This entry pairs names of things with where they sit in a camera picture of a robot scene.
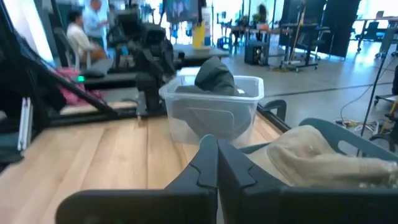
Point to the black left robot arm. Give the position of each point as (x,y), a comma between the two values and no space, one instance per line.
(152,90)

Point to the black computer mouse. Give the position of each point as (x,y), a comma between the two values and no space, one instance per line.
(93,74)

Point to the background work table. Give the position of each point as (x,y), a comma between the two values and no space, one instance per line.
(264,30)

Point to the silver aluminium bracket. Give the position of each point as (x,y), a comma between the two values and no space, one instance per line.
(25,124)

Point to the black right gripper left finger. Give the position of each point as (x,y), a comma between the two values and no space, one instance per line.
(186,205)

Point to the blue plastic bin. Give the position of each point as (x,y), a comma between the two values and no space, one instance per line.
(326,130)

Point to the black desk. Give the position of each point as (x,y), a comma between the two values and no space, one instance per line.
(199,53)

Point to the yellow round container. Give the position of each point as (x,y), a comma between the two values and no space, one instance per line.
(199,35)

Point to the standing person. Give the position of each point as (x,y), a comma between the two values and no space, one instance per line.
(93,21)

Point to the black box on floor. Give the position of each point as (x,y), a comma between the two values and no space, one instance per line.
(255,53)

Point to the computer monitor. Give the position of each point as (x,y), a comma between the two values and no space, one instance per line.
(182,9)

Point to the clear plastic bin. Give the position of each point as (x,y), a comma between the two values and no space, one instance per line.
(183,130)

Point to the seated person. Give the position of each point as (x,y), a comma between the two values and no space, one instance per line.
(79,39)

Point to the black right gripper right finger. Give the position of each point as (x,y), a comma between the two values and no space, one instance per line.
(264,205)

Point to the black tripod pole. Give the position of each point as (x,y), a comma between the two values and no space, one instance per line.
(371,96)

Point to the pink bag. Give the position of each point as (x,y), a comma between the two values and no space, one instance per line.
(70,93)

